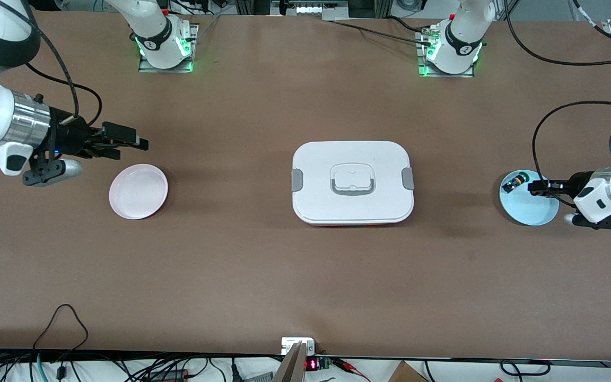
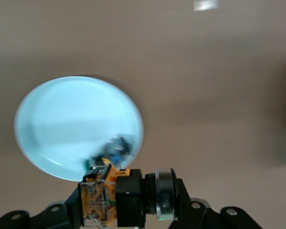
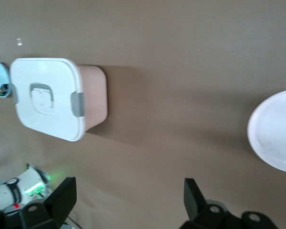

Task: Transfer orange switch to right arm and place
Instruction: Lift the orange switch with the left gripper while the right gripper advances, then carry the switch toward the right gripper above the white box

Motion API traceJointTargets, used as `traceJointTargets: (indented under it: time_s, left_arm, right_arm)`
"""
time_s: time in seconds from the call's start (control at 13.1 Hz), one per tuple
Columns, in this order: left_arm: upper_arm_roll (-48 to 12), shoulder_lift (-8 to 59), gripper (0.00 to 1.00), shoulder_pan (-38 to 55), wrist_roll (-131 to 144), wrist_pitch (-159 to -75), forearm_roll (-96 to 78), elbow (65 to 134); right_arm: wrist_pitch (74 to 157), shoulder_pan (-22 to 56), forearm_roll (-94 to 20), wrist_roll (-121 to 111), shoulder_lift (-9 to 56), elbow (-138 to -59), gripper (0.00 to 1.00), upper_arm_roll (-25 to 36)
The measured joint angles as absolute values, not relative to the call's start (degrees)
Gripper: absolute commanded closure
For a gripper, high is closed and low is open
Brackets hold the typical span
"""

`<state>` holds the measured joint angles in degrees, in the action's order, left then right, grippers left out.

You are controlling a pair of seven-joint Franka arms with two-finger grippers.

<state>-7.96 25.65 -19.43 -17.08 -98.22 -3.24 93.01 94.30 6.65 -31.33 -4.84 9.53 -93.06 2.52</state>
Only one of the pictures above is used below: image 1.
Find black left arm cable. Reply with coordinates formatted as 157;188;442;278
504;0;611;209

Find black looped cable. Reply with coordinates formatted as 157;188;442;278
32;304;90;353

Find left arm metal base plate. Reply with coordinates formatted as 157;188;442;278
416;27;476;79

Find brown cardboard piece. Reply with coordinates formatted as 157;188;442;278
389;361;428;382

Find green push button switch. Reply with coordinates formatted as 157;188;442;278
502;171;530;194

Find light blue round plate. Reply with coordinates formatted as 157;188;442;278
499;170;560;227

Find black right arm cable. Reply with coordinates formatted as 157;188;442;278
0;0;103;128

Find brown wooden stick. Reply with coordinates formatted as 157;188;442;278
274;342;308;382

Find pink round plate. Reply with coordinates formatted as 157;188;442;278
109;164;169;220

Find black cable across table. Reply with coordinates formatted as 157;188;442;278
331;16;436;47

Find black table edge rail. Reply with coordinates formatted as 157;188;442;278
0;348;611;369

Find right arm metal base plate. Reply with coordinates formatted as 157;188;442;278
138;24;200;73

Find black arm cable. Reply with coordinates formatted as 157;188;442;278
0;0;103;128
504;0;611;209

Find white lidded container grey latches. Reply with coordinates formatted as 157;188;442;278
291;141;415;227

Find small white box device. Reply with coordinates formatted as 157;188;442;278
281;337;316;355

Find red clip leads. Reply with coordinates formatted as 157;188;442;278
335;359;371;382

